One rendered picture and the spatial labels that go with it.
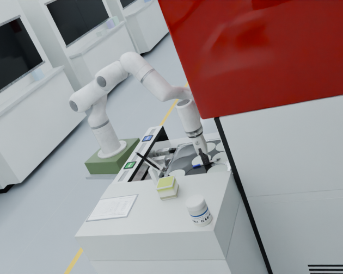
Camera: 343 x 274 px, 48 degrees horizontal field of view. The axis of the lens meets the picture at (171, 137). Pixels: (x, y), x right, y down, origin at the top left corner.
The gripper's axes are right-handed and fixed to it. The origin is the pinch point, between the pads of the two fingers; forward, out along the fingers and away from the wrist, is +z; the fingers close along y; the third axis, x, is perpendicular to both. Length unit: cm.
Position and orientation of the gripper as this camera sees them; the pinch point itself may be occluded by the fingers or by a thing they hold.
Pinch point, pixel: (205, 159)
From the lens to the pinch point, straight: 185.6
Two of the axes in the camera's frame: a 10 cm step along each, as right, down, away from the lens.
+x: -9.4, 2.9, 2.0
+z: 3.5, 8.3, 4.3
